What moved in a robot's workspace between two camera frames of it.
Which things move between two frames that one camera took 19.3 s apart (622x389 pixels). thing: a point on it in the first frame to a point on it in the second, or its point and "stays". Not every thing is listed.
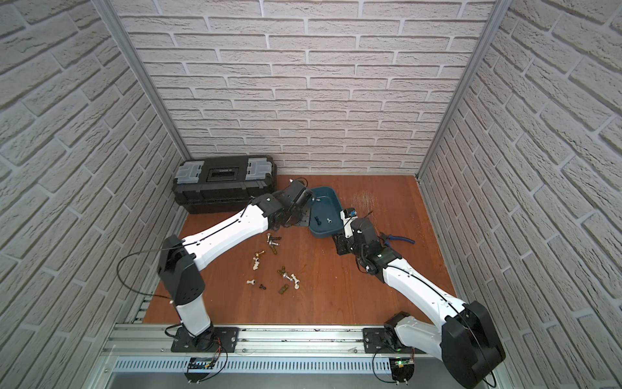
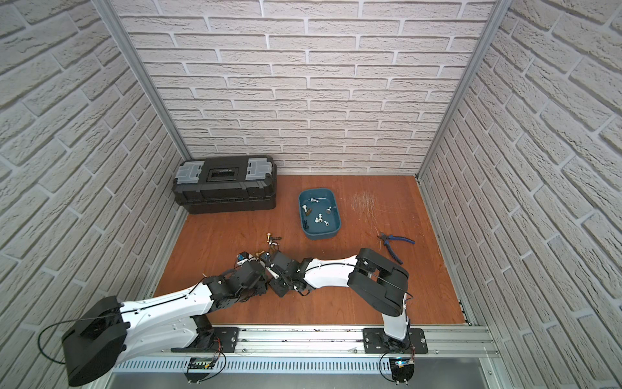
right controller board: x=402 y=369 stays
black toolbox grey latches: x=223 y=185 stays
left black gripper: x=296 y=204 to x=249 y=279
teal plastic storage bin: x=325 y=218 stays
